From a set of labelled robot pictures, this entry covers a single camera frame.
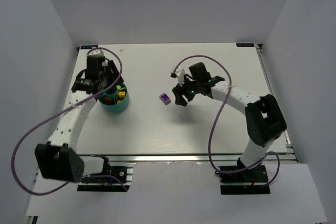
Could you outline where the purple hollow lego brick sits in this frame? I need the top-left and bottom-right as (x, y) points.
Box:
(159, 93), (171, 105)

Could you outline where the orange studded lego brick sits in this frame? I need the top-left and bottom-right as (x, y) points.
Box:
(104, 97), (113, 105)

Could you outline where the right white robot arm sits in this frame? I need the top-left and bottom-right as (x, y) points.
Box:
(171, 62), (287, 173)

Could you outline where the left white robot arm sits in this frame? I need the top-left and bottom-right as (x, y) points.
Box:
(35, 55), (121, 183)

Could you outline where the teal divided round container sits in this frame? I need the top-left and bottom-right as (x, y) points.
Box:
(98, 83), (130, 113)

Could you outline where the left blue corner label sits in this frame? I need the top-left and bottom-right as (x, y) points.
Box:
(80, 45), (99, 50)

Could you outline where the blue corner label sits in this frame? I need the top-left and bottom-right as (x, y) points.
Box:
(80, 45), (99, 50)
(236, 42), (255, 48)

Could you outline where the right blue corner label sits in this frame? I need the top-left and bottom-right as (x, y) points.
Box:
(236, 42), (255, 48)

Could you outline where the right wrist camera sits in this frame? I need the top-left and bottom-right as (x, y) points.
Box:
(170, 67), (185, 86)

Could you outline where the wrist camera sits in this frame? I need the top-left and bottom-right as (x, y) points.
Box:
(87, 49), (104, 57)
(170, 67), (185, 86)

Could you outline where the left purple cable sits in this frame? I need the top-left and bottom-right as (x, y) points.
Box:
(11, 47), (129, 196)

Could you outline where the purple cable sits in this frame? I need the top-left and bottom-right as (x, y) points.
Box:
(11, 47), (129, 196)
(172, 55), (280, 185)

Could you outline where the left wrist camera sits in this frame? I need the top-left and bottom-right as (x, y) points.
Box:
(87, 49), (104, 57)

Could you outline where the aluminium table rail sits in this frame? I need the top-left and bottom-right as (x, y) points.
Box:
(81, 145), (297, 163)

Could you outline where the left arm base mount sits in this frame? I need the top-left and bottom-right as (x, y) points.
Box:
(77, 155), (130, 193)

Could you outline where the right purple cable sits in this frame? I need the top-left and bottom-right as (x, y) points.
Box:
(172, 55), (280, 185)

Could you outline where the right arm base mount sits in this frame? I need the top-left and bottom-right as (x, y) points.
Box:
(215, 164), (270, 195)

